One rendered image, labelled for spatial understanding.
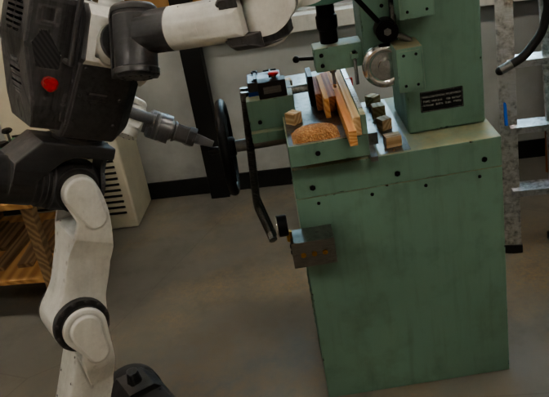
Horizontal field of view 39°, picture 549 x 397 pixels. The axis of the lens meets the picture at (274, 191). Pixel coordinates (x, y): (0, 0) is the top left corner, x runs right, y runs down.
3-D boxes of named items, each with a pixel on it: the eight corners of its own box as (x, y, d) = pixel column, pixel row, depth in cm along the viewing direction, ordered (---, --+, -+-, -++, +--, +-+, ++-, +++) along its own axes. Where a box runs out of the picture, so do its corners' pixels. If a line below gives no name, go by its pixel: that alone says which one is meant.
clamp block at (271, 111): (250, 114, 236) (244, 86, 232) (293, 107, 236) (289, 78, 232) (251, 132, 223) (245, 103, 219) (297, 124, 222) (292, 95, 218)
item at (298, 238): (292, 255, 223) (287, 230, 219) (334, 247, 222) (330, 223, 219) (293, 269, 215) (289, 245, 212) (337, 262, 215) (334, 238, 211)
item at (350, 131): (323, 73, 251) (322, 61, 249) (329, 72, 251) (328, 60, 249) (350, 146, 195) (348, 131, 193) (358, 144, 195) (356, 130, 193)
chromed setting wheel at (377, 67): (363, 89, 214) (359, 45, 208) (408, 81, 214) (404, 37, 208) (365, 92, 211) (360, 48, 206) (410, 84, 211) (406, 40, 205)
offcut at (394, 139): (386, 149, 214) (386, 138, 213) (383, 144, 217) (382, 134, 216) (402, 145, 215) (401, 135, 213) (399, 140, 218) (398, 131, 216)
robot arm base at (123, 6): (176, 75, 161) (125, 72, 155) (148, 85, 172) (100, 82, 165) (172, 3, 162) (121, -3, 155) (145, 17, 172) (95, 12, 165)
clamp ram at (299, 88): (288, 100, 231) (283, 71, 228) (313, 95, 231) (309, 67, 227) (291, 110, 223) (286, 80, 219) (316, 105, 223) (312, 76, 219)
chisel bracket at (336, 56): (314, 71, 226) (310, 42, 222) (362, 63, 226) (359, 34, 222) (317, 79, 219) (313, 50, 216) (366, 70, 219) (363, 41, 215)
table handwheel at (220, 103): (206, 96, 216) (223, 199, 217) (277, 85, 216) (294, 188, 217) (215, 104, 245) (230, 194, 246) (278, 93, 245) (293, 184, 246)
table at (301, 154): (250, 99, 258) (247, 82, 255) (341, 83, 257) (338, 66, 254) (255, 175, 203) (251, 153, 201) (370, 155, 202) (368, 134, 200)
